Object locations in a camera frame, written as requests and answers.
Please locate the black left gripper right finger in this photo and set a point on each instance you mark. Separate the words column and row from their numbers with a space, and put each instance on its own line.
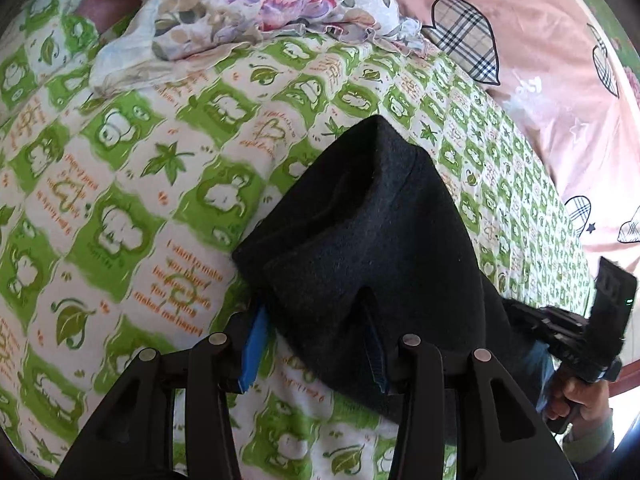
column 469, row 399

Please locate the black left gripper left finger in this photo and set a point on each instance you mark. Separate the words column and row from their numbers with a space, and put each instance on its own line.
column 129, row 435

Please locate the black pants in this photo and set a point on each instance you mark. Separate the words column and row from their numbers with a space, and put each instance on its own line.
column 366, row 247

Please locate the person's right hand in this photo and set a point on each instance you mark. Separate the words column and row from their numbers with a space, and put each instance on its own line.
column 592, row 400

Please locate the green white patterned bedsheet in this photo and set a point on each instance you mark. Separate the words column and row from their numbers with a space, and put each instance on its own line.
column 119, row 214

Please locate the pink quilt with plaid hearts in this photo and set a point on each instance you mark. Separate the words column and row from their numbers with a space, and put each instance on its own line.
column 549, row 65

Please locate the floral ruffled pillow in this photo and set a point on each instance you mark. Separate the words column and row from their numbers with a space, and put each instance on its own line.
column 169, row 39

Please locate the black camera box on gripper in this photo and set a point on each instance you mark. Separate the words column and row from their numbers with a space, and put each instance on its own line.
column 611, row 310

